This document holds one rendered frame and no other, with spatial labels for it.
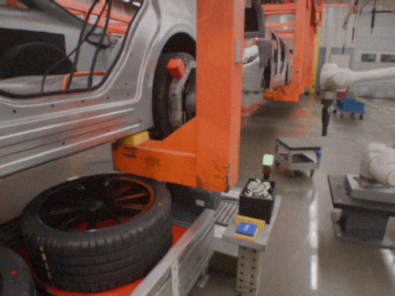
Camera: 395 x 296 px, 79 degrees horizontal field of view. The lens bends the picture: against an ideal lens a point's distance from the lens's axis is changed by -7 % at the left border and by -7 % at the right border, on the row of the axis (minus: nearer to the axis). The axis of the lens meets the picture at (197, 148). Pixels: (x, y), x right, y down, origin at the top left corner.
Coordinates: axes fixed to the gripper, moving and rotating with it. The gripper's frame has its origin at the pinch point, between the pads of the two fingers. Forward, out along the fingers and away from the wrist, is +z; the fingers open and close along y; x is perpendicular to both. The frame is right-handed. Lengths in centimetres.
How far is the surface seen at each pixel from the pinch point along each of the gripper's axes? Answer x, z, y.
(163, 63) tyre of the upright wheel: 101, -42, -10
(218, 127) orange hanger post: 62, -12, -60
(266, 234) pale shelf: 40, 26, -78
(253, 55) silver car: 40, -67, 266
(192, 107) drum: 85, -14, 1
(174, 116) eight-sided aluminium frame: 93, -10, -16
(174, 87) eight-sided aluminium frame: 91, -28, -19
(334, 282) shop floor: -1, 72, -52
